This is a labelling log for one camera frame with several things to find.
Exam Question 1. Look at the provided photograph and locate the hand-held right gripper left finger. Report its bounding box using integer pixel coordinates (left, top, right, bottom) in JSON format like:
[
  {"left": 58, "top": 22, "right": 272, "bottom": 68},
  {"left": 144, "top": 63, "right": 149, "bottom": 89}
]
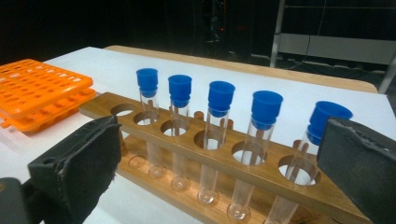
[{"left": 21, "top": 115, "right": 123, "bottom": 224}]

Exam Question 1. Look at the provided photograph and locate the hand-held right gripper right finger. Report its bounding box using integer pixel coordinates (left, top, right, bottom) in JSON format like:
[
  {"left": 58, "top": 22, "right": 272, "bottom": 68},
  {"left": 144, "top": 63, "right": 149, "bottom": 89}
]
[{"left": 317, "top": 117, "right": 396, "bottom": 224}]

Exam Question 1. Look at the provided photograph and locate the blue capped glass test tube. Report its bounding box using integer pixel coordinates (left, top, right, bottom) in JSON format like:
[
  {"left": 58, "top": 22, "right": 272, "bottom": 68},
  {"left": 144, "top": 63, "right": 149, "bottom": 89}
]
[
  {"left": 167, "top": 74, "right": 193, "bottom": 192},
  {"left": 263, "top": 100, "right": 354, "bottom": 224},
  {"left": 196, "top": 79, "right": 236, "bottom": 206},
  {"left": 226, "top": 90, "right": 285, "bottom": 223},
  {"left": 135, "top": 67, "right": 169, "bottom": 180}
]

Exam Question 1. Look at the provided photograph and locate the orange plastic test tube rack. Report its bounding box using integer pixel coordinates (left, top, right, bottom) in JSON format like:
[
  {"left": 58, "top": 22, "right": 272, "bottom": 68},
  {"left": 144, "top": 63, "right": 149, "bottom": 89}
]
[{"left": 0, "top": 58, "right": 98, "bottom": 134}]

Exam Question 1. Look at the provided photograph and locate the wooden test tube rack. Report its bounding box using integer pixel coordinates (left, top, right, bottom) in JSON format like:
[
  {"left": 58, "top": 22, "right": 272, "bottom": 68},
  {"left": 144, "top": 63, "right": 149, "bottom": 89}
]
[{"left": 78, "top": 91, "right": 373, "bottom": 224}]

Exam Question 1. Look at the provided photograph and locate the grey metal stand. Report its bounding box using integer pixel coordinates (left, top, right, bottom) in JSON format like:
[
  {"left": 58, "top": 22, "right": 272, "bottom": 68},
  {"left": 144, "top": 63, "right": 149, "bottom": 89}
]
[{"left": 269, "top": 0, "right": 396, "bottom": 95}]

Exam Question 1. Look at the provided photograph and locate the dark equipment stand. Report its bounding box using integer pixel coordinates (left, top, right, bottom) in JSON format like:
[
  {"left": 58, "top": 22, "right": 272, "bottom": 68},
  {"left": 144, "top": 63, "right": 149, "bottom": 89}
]
[{"left": 199, "top": 0, "right": 228, "bottom": 57}]

